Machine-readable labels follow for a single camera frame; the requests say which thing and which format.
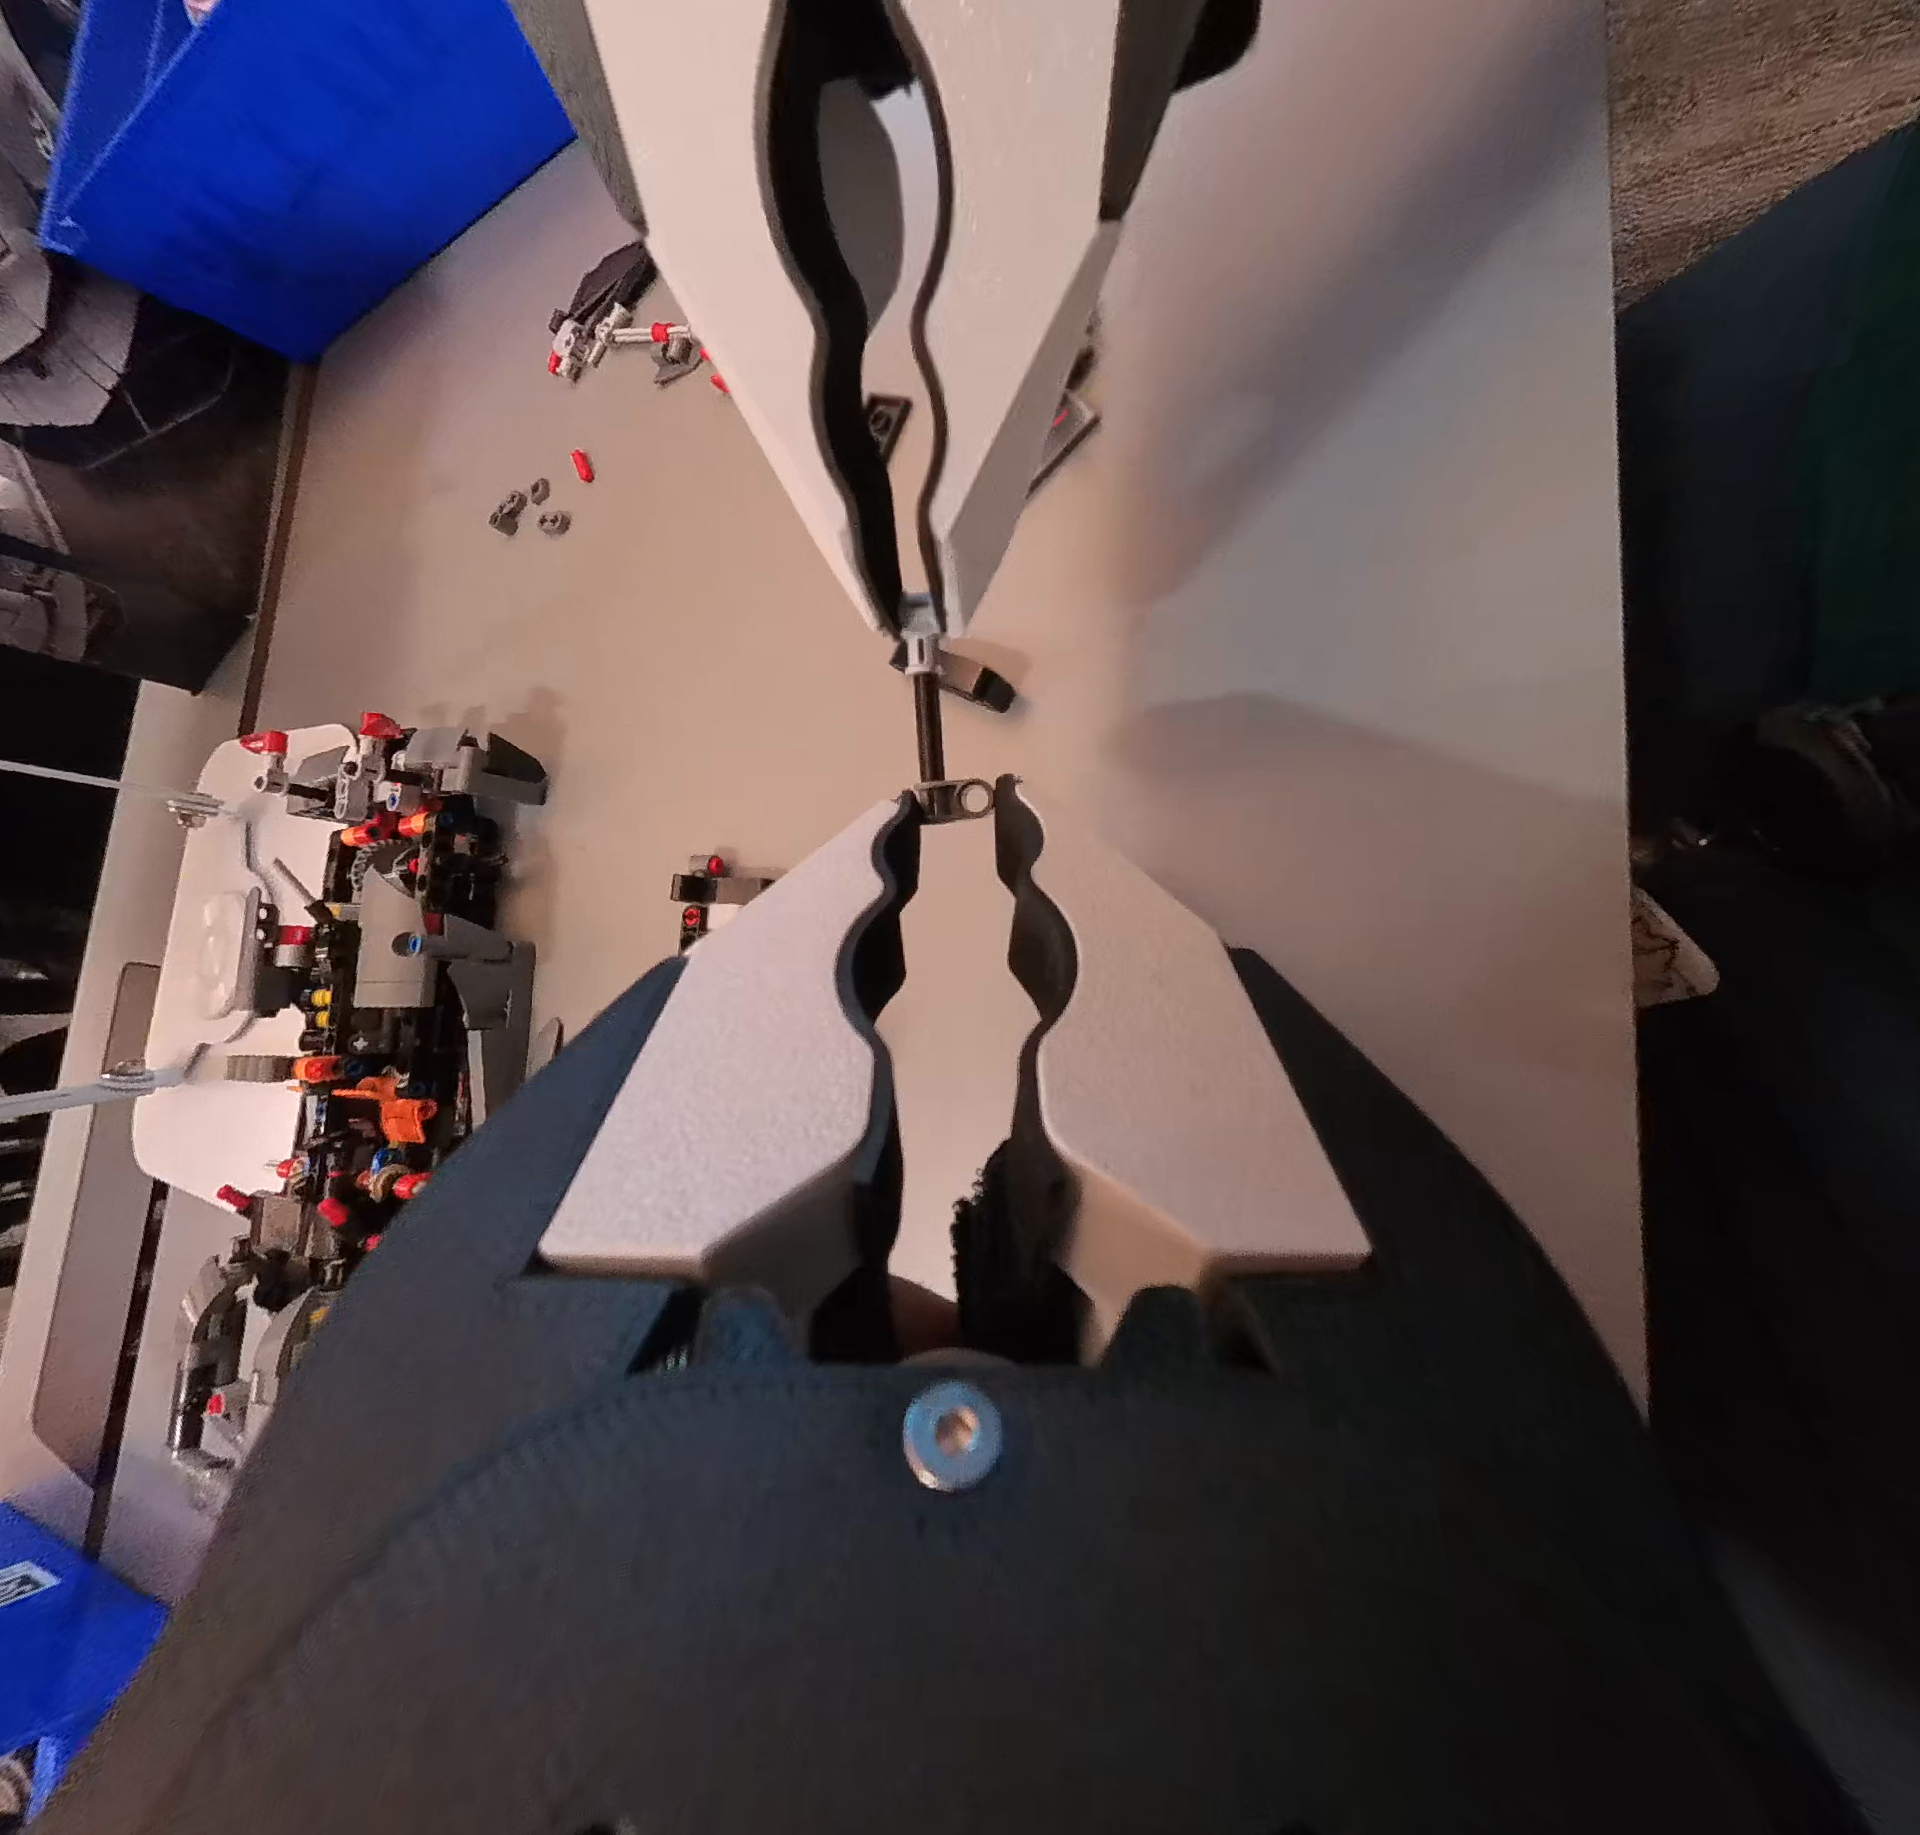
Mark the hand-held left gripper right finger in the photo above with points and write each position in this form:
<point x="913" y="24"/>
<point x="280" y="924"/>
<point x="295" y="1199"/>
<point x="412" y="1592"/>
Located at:
<point x="1204" y="1114"/>

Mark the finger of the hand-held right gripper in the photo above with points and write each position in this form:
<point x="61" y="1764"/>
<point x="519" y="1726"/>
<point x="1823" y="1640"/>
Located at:
<point x="1039" y="140"/>
<point x="671" y="98"/>

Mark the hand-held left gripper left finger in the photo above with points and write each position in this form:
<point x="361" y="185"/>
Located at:
<point x="707" y="1114"/>

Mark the dark grey lego connector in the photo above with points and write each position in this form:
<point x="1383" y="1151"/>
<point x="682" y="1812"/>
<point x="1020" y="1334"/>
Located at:
<point x="952" y="800"/>

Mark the black lego fin panel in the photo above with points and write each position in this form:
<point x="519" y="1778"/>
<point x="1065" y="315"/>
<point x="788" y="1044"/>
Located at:
<point x="609" y="286"/>
<point x="635" y="263"/>

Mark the long grey lego axle assembly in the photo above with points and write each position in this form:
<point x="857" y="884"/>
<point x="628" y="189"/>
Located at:
<point x="615" y="346"/>

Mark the small grey lego block assembly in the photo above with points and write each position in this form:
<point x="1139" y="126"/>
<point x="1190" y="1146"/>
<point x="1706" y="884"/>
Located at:
<point x="1073" y="436"/>

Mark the large lego car model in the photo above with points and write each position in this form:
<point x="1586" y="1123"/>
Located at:
<point x="386" y="961"/>

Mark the black curved lego beam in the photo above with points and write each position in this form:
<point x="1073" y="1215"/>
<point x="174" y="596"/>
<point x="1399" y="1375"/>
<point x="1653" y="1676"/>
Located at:
<point x="983" y="681"/>

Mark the blue storage bin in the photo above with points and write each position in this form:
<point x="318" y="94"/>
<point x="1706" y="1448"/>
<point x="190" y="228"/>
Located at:
<point x="300" y="185"/>

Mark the white printed tag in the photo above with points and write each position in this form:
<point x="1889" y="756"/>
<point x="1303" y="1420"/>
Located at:
<point x="1677" y="952"/>

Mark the white metal stand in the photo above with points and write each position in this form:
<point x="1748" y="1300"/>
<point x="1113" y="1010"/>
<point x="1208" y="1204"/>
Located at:
<point x="210" y="952"/>

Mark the blue plastic bin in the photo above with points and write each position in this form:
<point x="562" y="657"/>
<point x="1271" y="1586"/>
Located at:
<point x="75" y="1657"/>

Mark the black lego frame red pins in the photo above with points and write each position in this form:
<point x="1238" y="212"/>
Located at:
<point x="707" y="907"/>

